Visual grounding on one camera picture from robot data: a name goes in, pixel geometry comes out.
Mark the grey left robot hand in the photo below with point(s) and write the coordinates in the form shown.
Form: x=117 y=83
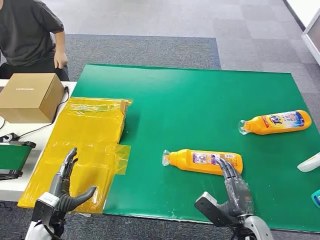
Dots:
x=62 y=192

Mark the person's left hand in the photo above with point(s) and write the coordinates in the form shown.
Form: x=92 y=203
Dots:
x=60 y=59

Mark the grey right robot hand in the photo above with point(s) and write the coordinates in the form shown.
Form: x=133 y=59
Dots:
x=237 y=195

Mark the orange detergent bottle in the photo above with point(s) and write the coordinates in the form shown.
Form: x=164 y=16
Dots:
x=185 y=160
x=257 y=125

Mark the person's left forearm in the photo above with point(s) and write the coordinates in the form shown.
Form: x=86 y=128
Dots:
x=60 y=41

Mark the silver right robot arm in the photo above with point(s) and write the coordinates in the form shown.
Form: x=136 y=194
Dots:
x=257 y=228

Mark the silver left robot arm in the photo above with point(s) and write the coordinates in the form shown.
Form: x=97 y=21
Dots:
x=37 y=233

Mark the orange detergent bottle, blue label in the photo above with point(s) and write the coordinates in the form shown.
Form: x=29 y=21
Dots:
x=257 y=125

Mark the person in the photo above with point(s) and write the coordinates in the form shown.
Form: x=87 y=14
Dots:
x=23 y=33

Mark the brown cardboard box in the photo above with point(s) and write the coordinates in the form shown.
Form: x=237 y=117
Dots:
x=27 y=99

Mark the yellow tape-wrapped flat box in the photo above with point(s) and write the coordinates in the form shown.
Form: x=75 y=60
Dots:
x=87 y=132

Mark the small black adapter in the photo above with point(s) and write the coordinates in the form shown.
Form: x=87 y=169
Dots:
x=8 y=137

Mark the white plastic object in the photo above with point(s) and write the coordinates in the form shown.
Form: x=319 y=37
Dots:
x=309 y=164

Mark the green table mat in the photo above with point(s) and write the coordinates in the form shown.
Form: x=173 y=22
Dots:
x=200 y=106

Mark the teal plastic object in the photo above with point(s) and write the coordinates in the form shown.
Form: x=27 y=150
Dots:
x=317 y=198

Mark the white framed panel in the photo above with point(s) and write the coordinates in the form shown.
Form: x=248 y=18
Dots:
x=313 y=36

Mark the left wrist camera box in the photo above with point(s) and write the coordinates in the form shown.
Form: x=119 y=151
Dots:
x=44 y=208

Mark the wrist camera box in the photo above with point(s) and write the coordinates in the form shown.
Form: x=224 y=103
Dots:
x=212 y=207
x=44 y=208

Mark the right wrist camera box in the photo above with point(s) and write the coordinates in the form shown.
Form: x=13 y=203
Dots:
x=212 y=207

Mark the green tray with black frame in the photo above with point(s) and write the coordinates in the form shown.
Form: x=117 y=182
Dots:
x=12 y=157

